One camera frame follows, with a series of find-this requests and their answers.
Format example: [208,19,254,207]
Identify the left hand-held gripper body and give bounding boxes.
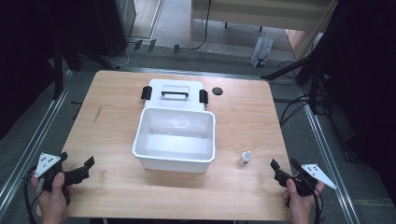
[34,152,92,192]

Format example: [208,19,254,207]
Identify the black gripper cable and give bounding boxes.
[21,172,45,224]
[312,186,325,224]

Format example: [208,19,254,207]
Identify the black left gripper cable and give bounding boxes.
[21,172,45,224]

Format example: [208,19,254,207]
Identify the white plastic storage box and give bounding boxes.
[132,106,217,175]

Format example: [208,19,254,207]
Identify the person's right hand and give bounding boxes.
[283,178,327,224]

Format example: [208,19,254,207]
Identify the person's left hand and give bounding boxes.
[30,172,75,224]

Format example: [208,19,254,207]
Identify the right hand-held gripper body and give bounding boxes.
[274,163,338,198]

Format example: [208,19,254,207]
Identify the black floor cables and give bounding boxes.
[273,60,314,127]

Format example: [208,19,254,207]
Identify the white box lid black handle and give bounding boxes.
[140,78,209,112]

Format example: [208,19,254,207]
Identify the white paper bag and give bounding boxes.
[249,34,275,68]

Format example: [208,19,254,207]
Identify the small white bottle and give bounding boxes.
[238,150,253,168]

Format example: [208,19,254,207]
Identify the white floor cable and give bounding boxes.
[105,42,135,68]

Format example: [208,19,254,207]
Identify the black hanging cable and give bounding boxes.
[189,0,213,51]

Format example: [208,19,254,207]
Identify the dark cabinet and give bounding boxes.
[92,0,138,58]

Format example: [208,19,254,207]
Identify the black metal stand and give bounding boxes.
[261,46,332,116]
[51,36,121,101]

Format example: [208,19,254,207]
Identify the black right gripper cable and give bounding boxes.
[312,186,325,224]

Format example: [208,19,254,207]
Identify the light wooden furniture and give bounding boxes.
[189,0,339,61]

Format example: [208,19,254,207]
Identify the metal floor rail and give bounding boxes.
[0,69,75,217]
[299,102,362,224]

